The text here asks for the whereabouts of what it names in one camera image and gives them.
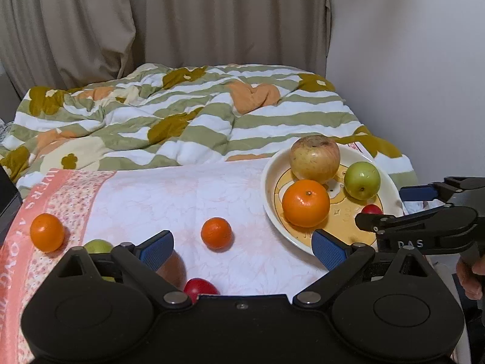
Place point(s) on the striped floral duvet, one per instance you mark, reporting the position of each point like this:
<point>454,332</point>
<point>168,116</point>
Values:
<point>161,116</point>

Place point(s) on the large orange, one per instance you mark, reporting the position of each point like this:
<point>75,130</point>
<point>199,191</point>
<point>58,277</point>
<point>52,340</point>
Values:
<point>305,204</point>
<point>47,233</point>

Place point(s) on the black laptop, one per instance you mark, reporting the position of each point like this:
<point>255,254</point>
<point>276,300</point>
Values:
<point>10,203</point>

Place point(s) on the red tomato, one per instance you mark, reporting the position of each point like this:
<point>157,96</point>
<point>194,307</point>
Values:
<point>195,287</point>

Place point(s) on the large orange in bowl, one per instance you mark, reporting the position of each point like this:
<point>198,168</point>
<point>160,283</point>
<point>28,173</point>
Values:
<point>305,204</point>

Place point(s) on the small mandarin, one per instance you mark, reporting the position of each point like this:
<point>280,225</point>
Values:
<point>216,233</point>

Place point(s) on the green apple in bowl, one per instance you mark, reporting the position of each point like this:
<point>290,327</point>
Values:
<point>362,180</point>

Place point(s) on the beige curtain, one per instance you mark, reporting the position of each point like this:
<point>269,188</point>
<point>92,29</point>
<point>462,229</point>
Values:
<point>71,43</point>

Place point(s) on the small red fruit in bowl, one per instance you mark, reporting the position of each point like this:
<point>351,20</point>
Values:
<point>371,209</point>

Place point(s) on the person's right hand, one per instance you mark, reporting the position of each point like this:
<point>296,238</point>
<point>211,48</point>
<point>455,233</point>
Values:
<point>468,277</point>

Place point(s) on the pink white towel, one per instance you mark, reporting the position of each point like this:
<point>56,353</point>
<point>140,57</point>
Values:
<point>56,308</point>

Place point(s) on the large yellow-red apple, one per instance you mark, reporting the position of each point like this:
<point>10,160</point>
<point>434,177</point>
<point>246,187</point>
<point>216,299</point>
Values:
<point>315,157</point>

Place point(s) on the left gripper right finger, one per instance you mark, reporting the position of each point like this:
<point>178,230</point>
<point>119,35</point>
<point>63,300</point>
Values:
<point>343,263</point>

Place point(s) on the green apple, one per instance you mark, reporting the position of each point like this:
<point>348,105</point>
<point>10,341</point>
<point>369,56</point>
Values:
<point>362,180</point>
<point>101,250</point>

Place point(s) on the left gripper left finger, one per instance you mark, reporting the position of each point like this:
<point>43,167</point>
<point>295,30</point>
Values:
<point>139,265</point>

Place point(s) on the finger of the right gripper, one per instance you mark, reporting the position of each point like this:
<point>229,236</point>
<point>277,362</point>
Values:
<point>442,191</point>
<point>437,218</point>

